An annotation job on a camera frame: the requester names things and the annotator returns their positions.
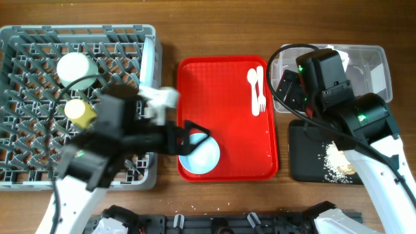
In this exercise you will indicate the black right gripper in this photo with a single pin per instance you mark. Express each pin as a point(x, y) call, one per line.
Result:
point(292, 97)

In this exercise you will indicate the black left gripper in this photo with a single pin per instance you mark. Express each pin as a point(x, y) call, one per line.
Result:
point(177, 147)

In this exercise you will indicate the white plastic fork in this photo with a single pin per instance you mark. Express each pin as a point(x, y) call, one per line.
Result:
point(260, 81)

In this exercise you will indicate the white plastic spoon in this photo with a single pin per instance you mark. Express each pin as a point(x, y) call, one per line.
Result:
point(252, 79)

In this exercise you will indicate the light blue round plate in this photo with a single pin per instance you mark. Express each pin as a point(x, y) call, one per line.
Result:
point(147, 64)

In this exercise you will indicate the yellow plastic cup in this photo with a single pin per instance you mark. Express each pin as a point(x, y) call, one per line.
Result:
point(79, 113)

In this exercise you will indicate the mint green bowl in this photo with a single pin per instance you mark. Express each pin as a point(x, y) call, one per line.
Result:
point(73, 66)

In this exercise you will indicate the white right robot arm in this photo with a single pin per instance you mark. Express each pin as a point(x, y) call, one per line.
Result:
point(364, 129)

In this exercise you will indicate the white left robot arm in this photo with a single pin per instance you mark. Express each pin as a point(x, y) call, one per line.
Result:
point(91, 160)

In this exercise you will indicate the clear plastic waste bin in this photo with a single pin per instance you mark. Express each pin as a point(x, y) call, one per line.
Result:
point(365, 66)

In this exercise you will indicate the grey plastic dishwasher rack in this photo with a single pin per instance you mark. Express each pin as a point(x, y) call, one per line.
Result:
point(34, 126)

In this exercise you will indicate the red plastic serving tray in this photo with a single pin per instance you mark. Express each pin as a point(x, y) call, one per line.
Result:
point(215, 93)

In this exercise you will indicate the black plastic tray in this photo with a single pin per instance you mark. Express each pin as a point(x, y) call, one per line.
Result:
point(306, 153)

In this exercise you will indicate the spilled rice food scraps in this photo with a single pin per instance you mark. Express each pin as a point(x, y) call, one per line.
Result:
point(337, 169)

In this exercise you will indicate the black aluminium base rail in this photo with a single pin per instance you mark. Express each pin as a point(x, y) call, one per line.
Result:
point(277, 223)

